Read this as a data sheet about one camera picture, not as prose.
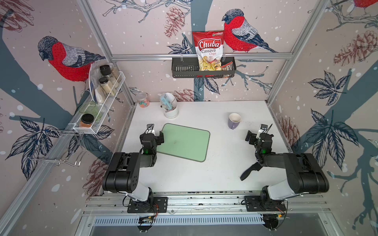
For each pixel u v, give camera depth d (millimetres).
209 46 797
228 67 858
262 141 713
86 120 591
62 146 570
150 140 721
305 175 449
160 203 732
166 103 1001
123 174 450
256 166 853
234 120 1029
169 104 1024
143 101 1173
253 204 727
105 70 805
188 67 946
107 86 761
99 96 697
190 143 978
